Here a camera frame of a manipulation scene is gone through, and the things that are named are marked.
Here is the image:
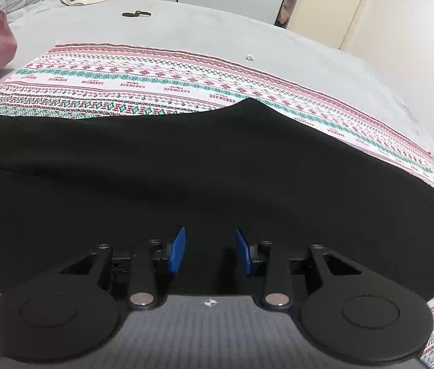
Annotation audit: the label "black pants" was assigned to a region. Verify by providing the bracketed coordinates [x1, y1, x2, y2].
[0, 98, 434, 305]

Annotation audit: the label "bed with grey bedspread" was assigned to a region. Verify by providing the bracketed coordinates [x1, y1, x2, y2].
[0, 0, 434, 239]

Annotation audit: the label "beige stuffed item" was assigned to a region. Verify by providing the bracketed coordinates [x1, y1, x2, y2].
[276, 0, 292, 27]

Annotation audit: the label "cream door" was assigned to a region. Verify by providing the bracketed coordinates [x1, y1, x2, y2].
[286, 0, 375, 50]

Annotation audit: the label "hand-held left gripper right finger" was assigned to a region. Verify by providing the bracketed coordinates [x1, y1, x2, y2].
[234, 228, 364, 311]

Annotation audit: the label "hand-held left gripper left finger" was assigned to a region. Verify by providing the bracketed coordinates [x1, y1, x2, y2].
[59, 226, 187, 311]

